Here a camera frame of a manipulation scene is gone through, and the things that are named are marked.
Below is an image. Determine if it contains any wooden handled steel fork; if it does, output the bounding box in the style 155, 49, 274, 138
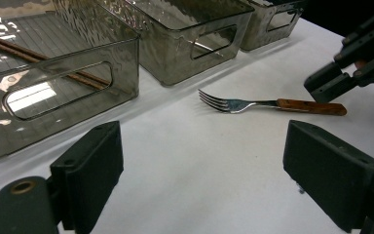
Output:
198, 89, 349, 117

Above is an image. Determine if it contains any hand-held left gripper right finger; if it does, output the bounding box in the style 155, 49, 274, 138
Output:
282, 120, 374, 233

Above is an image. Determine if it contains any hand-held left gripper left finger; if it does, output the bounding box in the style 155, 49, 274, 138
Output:
50, 120, 125, 233

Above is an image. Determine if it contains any brown wooden chopstick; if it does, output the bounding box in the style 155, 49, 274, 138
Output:
0, 38, 107, 91
0, 32, 112, 87

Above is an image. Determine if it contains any white table sheet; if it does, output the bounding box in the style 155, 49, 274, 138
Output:
0, 18, 374, 234

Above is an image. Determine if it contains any steel spoon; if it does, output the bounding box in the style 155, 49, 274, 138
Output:
187, 39, 224, 57

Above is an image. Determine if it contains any smoky clear plastic bin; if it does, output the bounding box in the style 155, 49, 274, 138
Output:
240, 0, 306, 53
0, 0, 140, 161
98, 0, 256, 87

